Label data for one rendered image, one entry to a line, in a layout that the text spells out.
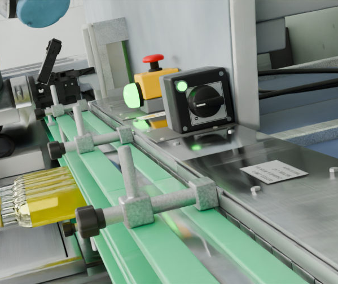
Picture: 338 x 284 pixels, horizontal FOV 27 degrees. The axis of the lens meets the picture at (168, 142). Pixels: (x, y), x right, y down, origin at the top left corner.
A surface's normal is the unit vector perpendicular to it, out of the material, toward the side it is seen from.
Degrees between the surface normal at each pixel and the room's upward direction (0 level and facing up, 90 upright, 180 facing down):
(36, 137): 90
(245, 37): 90
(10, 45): 90
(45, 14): 98
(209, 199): 90
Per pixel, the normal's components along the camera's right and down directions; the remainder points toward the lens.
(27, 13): 0.42, 0.76
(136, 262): -0.18, -0.97
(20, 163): 0.22, 0.13
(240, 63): 0.27, 0.46
